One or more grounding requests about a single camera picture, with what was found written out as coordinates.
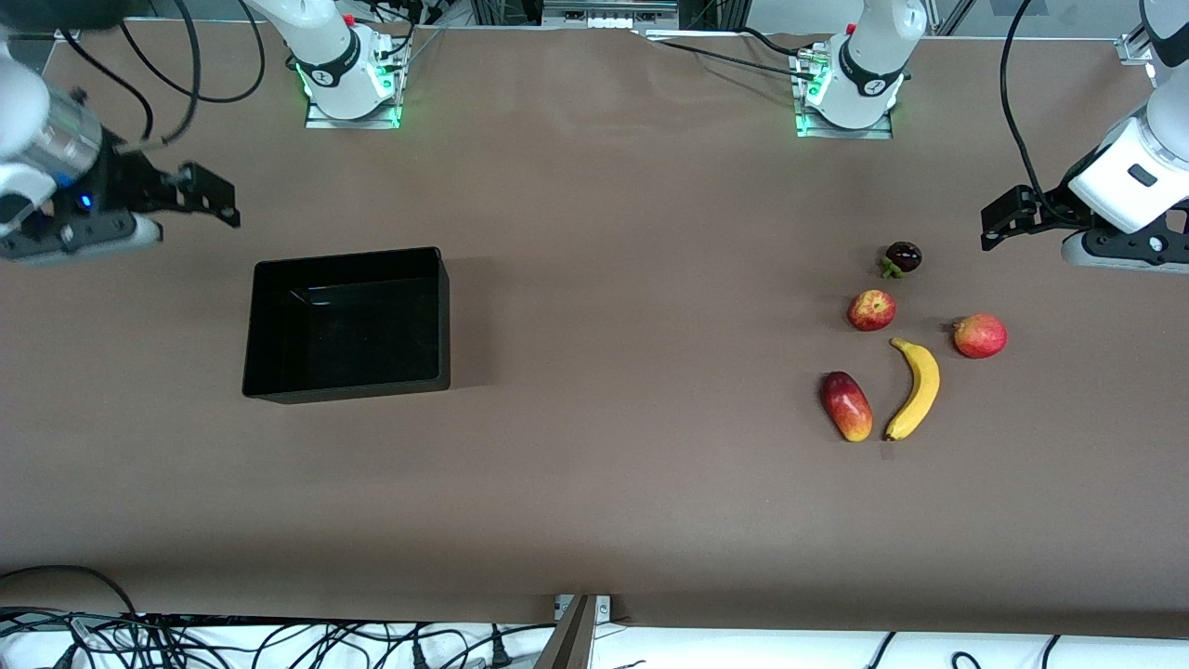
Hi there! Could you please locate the red yellow streaked apple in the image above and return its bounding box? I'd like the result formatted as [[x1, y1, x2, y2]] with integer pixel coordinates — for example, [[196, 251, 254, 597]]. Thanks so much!
[[846, 289, 898, 333]]

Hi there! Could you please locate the black plastic box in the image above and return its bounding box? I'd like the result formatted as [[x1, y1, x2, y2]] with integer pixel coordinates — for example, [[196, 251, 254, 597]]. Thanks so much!
[[242, 246, 452, 405]]

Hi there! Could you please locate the yellow banana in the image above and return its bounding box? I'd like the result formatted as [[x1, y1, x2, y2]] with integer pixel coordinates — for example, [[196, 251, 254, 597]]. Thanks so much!
[[883, 337, 941, 442]]

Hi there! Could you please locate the dark mangosteen with green calyx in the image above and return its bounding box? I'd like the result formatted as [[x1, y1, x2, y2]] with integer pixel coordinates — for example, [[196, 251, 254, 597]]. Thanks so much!
[[880, 241, 924, 280]]

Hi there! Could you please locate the red apple right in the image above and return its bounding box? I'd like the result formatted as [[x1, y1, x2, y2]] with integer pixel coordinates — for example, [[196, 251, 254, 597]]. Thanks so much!
[[949, 313, 1009, 361]]

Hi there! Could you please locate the red yellow mango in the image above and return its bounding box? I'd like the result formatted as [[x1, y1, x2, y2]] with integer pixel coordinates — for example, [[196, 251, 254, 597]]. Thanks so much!
[[819, 371, 875, 443]]

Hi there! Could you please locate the grey device with ports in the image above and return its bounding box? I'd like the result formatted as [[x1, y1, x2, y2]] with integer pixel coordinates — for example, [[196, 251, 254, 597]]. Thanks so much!
[[542, 0, 681, 31]]

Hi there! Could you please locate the grey slanted beam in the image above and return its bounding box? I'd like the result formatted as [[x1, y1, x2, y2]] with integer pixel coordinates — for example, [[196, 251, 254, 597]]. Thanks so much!
[[532, 595, 597, 669]]

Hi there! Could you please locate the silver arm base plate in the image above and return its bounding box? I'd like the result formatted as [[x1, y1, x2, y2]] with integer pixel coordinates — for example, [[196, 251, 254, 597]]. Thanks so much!
[[794, 107, 895, 140], [305, 98, 403, 130]]

